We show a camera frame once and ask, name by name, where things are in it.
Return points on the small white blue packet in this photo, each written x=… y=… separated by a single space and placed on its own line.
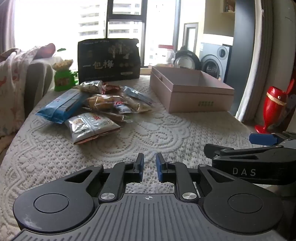
x=121 y=107

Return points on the grey framed panel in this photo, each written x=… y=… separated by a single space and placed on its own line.
x=185 y=39

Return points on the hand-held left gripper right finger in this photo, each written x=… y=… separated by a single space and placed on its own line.
x=160 y=169

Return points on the large black snack bag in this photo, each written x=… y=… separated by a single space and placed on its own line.
x=108 y=64

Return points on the floral blanket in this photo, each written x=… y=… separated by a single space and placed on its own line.
x=13 y=74

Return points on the red vase ornament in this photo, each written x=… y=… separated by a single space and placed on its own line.
x=274 y=104

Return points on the wall shelf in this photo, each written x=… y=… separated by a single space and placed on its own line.
x=227 y=7

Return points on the silver peanut snack packet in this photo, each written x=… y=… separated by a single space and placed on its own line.
x=90 y=86

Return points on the green candy dispenser jar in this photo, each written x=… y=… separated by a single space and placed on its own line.
x=63 y=81

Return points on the curtain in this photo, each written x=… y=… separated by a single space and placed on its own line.
x=5 y=23

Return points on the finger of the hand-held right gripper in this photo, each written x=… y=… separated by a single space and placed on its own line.
x=212 y=149
x=261 y=138

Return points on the grey washing machine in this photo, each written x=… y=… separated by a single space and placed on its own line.
x=215 y=58

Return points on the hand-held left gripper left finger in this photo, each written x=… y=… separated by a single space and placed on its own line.
x=139 y=169

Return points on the pile of snack packets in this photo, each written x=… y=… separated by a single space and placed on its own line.
x=136 y=99

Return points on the pink cardboard box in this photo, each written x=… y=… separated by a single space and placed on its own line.
x=185 y=97

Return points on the clear jar red lid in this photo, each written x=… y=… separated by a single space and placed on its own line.
x=166 y=53

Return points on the red snack packet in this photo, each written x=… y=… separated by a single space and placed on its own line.
x=112 y=88

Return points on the dark window frame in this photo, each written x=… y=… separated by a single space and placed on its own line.
x=127 y=17

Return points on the black round glass lid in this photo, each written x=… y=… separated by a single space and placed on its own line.
x=185 y=61

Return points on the blue snack packet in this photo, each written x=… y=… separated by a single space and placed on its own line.
x=60 y=106

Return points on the clear brown snack packet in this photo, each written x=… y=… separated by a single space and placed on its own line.
x=111 y=117

